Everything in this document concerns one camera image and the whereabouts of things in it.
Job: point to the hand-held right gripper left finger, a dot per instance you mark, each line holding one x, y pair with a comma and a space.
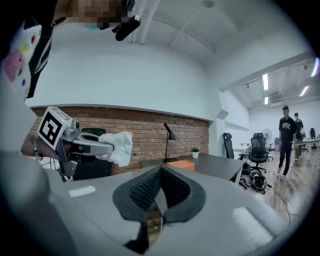
95, 212

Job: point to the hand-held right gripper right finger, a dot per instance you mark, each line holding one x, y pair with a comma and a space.
220, 200

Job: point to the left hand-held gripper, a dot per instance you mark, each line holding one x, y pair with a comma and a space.
51, 127

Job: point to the white tissue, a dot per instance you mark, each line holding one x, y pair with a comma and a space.
120, 147

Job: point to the orange drawer box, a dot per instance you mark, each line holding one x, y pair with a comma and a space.
181, 165

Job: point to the person's left forearm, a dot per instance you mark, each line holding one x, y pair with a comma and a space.
28, 148

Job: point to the black electronic equipment bundle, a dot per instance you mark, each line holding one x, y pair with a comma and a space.
257, 181

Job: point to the small potted plant white pot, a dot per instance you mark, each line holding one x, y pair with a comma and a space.
195, 153

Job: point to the black high-back office chair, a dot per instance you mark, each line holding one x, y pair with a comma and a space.
228, 145

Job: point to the black mesh office chair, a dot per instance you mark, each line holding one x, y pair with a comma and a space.
257, 145

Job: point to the black desk lamp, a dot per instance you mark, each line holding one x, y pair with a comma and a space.
172, 136

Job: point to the light beige shorts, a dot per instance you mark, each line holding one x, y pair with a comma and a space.
15, 125

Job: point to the white standing fan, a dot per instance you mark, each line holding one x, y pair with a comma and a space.
267, 133

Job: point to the white office desk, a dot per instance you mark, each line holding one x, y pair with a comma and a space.
308, 142

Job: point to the black shirt with plush patch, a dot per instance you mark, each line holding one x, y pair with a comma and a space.
17, 62

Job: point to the blue face mask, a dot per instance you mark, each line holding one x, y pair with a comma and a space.
91, 27

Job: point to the ceiling air conditioner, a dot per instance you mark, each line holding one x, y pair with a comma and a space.
276, 98

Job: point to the row of ceiling strip lights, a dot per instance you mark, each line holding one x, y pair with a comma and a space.
265, 81

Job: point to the black head-worn camera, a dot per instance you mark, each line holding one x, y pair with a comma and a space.
127, 27

